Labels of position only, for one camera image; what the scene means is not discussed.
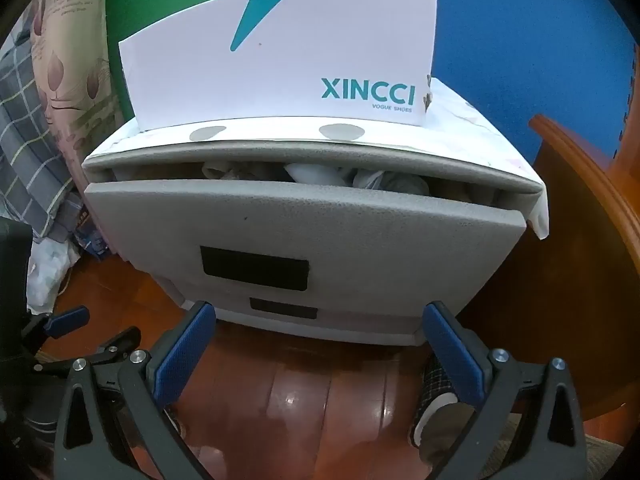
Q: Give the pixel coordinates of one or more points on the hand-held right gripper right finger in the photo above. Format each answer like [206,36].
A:
[452,352]

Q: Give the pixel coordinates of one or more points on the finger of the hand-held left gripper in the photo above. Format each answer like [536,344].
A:
[117,342]
[67,321]

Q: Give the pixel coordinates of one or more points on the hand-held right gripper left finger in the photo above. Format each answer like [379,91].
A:
[187,350]

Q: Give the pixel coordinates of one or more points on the white shoebox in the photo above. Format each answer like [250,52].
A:
[300,45]

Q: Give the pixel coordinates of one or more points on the grey drawer cabinet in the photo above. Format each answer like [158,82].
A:
[380,332]

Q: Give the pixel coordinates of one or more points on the small grey drawer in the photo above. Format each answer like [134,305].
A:
[360,317]

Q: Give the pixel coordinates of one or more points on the white crumpled underwear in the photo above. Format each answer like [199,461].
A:
[390,180]

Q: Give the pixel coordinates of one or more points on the white rolled underwear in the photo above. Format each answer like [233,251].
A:
[315,172]

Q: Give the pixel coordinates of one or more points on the white plastic bag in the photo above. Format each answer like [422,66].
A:
[47,270]

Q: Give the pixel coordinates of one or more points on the checked slipper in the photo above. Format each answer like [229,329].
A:
[445,430]

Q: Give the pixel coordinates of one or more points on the blue packet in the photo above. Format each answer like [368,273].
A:
[92,240]

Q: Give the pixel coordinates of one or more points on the orange wooden chair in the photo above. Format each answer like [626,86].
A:
[560,260]

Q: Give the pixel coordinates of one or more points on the grey plaid blanket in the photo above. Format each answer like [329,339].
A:
[30,125]

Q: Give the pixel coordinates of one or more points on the grey ribbed sock bundle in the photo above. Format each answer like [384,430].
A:
[227,171]

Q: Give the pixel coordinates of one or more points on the floral pillow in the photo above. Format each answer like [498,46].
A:
[65,60]

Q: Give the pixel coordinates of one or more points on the white patterned cover sheet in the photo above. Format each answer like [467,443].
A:
[475,110]

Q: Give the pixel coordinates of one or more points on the blue foam wall mat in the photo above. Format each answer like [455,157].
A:
[500,35]

